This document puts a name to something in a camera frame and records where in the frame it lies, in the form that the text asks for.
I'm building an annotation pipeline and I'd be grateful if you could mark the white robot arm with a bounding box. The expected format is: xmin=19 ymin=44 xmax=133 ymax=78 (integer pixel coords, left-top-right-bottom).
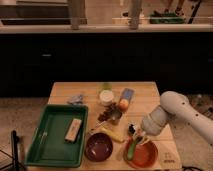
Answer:
xmin=138 ymin=91 xmax=213 ymax=146

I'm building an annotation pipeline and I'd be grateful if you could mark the purple bowl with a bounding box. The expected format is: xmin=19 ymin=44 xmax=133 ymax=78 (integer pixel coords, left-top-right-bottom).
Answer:
xmin=85 ymin=132 xmax=113 ymax=162

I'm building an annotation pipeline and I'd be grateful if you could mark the green plastic tray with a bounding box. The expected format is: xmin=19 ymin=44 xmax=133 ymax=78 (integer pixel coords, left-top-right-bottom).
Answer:
xmin=25 ymin=105 xmax=88 ymax=168

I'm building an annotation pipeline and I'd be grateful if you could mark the white handled black brush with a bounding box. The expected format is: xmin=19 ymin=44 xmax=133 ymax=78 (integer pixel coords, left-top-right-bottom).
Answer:
xmin=128 ymin=124 xmax=141 ymax=135

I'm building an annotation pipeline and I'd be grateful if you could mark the red bowl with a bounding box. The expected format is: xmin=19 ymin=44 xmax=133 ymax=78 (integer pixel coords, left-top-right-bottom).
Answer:
xmin=123 ymin=139 xmax=158 ymax=169

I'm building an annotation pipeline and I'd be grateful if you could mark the orange peach fruit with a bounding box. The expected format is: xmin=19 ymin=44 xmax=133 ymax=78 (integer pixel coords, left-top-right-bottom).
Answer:
xmin=118 ymin=99 xmax=129 ymax=112

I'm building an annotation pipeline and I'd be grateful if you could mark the green bin in background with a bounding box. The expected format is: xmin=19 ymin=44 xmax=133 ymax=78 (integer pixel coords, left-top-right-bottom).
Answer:
xmin=149 ymin=11 xmax=185 ymax=24

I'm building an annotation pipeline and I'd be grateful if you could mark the dark grape bunch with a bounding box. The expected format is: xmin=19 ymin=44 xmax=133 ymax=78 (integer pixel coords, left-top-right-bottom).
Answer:
xmin=98 ymin=103 xmax=117 ymax=122

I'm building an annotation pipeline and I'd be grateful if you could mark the white lidded cup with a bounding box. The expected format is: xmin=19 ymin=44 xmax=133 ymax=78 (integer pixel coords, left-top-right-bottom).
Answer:
xmin=99 ymin=90 xmax=114 ymax=106

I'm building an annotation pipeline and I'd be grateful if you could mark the black chair frame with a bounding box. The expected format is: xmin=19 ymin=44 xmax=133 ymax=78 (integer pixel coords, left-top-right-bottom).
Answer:
xmin=0 ymin=130 xmax=26 ymax=171

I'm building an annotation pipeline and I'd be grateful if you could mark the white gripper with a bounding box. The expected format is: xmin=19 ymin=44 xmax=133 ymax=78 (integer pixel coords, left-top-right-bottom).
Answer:
xmin=133 ymin=105 xmax=168 ymax=145

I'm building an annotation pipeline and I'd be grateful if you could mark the wooden block in tray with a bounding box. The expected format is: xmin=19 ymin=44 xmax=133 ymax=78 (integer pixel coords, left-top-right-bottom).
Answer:
xmin=65 ymin=118 xmax=82 ymax=142

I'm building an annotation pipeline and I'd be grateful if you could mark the grey crumpled cloth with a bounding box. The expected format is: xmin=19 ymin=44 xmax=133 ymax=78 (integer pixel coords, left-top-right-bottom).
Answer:
xmin=67 ymin=94 xmax=83 ymax=105

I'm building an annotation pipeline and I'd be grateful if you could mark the metal measuring scoop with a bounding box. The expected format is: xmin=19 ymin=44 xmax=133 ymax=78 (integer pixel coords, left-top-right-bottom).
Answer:
xmin=90 ymin=110 xmax=122 ymax=133

